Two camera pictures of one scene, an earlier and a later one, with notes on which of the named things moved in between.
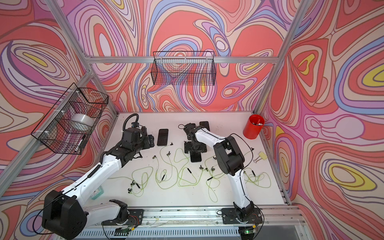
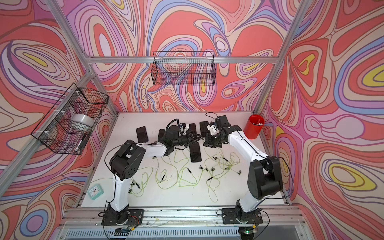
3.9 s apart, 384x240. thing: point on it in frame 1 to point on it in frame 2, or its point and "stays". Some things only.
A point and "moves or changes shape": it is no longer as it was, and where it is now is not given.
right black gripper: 188,147 to 208,142
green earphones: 212,176 moves or changes shape
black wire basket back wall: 183,68 stays
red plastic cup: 253,126 stays
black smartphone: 195,156 stays
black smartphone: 204,124 stays
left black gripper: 147,144 to 190,139
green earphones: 139,178 stays
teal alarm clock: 97,193 stays
